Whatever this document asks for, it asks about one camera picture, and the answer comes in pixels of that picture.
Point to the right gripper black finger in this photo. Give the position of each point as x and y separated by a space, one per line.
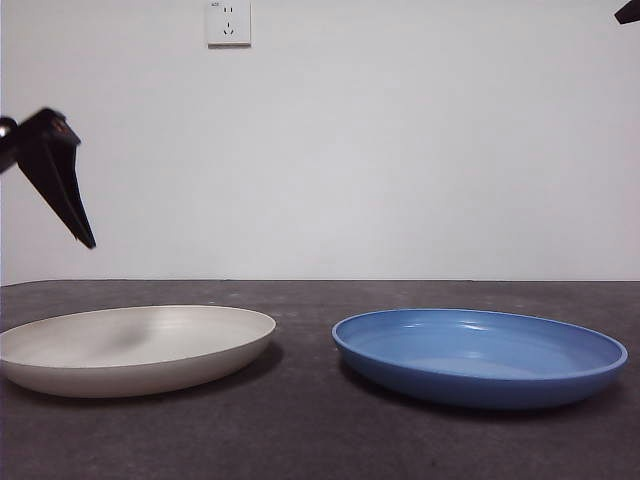
631 14

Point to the white wall socket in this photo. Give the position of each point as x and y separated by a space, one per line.
229 25

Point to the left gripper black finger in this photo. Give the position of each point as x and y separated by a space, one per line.
55 180

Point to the blue round plate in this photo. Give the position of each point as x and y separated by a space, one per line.
475 350

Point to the white round plate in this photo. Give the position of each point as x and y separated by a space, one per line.
150 350

